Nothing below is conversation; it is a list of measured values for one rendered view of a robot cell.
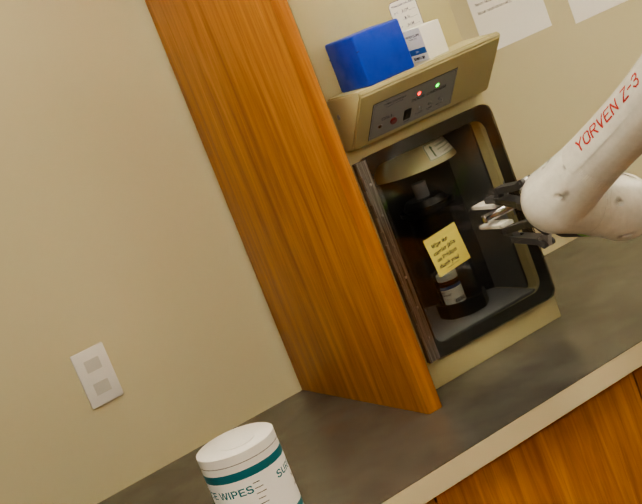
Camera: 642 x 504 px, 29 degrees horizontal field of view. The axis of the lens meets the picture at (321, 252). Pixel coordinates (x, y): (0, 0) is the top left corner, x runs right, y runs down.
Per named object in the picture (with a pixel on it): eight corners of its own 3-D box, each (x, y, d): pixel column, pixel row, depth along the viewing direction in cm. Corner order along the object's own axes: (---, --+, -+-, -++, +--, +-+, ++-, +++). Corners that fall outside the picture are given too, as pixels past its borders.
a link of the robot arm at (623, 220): (669, 243, 198) (672, 173, 198) (607, 236, 192) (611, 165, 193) (609, 244, 210) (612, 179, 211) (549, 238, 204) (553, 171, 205)
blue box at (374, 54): (341, 93, 222) (323, 45, 220) (386, 74, 226) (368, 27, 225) (370, 86, 213) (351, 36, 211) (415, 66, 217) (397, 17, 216)
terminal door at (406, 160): (431, 363, 231) (354, 161, 223) (555, 294, 243) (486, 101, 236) (433, 363, 230) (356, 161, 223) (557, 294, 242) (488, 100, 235)
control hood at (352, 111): (344, 153, 223) (324, 100, 221) (481, 90, 237) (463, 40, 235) (377, 148, 213) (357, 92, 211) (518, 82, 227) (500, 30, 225)
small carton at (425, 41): (412, 64, 225) (400, 32, 224) (431, 55, 228) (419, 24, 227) (430, 59, 221) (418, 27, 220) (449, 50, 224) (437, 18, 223)
